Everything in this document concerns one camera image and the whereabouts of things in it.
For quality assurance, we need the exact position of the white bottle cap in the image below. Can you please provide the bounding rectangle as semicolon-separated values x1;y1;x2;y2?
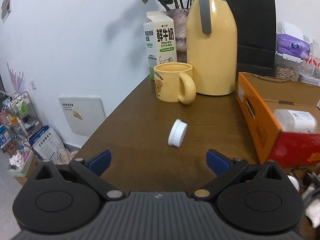
168;119;188;147

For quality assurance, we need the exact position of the white cotton swab jar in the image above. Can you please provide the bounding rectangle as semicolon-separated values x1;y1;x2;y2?
273;109;317;133

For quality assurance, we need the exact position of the white blue carton box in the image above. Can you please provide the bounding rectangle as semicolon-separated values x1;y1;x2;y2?
29;125;65;164

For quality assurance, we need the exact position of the red orange cardboard box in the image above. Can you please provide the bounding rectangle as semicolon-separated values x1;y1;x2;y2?
236;73;319;168

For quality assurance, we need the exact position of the storage rack with items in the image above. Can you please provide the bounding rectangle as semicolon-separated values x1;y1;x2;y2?
1;92;42;179

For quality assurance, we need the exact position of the yellow mug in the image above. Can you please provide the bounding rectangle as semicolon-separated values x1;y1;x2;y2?
154;62;196;105

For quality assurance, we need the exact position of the clear seed container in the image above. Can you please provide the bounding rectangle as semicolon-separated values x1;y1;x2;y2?
275;52;303;81

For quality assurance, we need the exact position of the yellow thermos jug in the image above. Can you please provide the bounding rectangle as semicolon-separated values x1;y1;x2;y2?
186;0;238;96

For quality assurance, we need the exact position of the purple tissue pack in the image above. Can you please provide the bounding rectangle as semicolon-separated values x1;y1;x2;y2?
276;21;310;60

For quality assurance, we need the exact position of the milk carton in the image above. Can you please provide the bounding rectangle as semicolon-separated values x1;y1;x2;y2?
143;11;177;80

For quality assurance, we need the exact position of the black paper bag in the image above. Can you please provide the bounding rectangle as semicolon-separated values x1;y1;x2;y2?
227;0;276;76

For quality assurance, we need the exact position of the pink glass vase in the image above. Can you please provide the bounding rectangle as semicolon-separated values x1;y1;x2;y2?
167;9;189;53

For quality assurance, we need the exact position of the white wall panel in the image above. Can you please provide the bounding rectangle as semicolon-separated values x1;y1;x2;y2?
59;96;106;137

